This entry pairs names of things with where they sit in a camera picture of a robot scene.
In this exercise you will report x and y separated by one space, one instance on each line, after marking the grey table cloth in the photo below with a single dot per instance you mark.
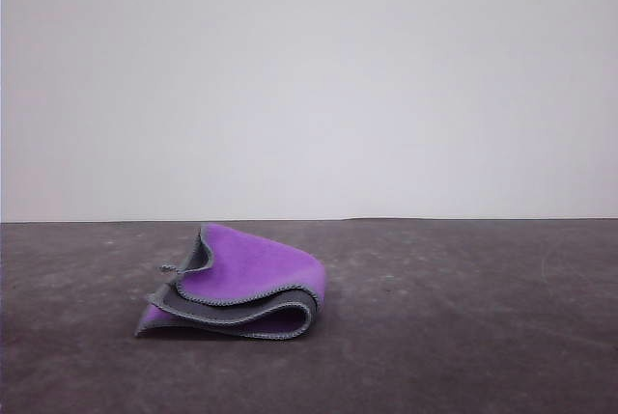
458 327

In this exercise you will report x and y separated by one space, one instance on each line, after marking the purple towel with grey hem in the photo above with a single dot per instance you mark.
256 269

